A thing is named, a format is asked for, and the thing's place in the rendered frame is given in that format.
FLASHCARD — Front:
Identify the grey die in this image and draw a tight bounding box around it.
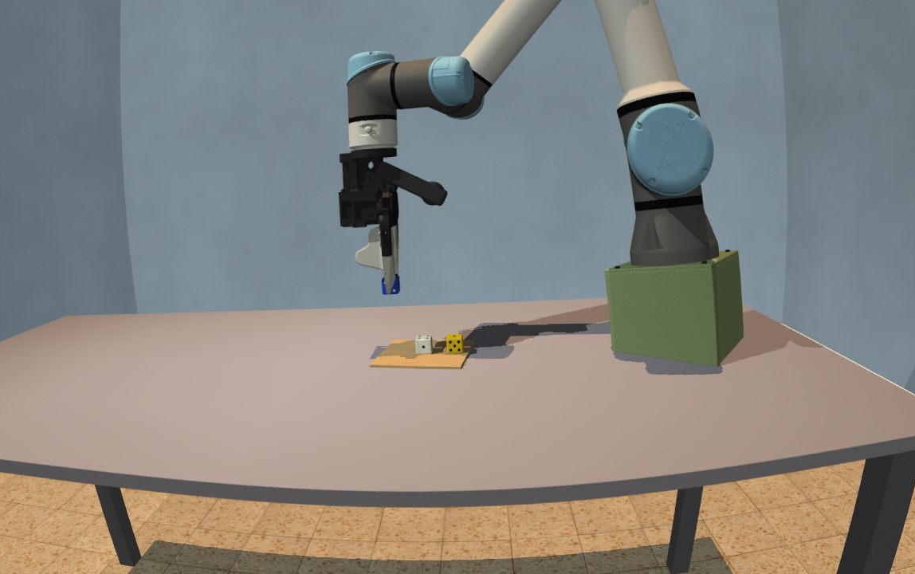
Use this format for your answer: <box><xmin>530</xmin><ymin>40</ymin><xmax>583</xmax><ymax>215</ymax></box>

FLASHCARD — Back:
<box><xmin>415</xmin><ymin>335</ymin><xmax>433</xmax><ymax>355</ymax></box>

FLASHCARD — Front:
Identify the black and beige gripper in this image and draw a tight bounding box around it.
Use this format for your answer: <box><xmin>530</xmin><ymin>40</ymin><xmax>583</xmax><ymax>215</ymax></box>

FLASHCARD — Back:
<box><xmin>339</xmin><ymin>147</ymin><xmax>399</xmax><ymax>294</ymax></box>

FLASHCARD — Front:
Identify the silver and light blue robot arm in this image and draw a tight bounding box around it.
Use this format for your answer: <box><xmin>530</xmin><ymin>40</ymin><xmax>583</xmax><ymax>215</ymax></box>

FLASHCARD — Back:
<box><xmin>347</xmin><ymin>0</ymin><xmax>720</xmax><ymax>266</ymax></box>

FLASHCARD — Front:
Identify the blue die with white pips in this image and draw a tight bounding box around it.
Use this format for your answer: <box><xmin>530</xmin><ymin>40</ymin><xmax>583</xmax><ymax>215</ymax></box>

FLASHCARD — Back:
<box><xmin>382</xmin><ymin>276</ymin><xmax>400</xmax><ymax>294</ymax></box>

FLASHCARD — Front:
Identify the yellow die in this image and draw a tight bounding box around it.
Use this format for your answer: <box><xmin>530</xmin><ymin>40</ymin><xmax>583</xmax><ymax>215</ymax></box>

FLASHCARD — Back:
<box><xmin>446</xmin><ymin>334</ymin><xmax>463</xmax><ymax>354</ymax></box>

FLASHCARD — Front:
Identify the tan mat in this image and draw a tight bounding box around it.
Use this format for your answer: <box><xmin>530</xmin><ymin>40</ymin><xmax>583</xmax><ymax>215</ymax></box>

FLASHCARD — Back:
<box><xmin>370</xmin><ymin>340</ymin><xmax>475</xmax><ymax>369</ymax></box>

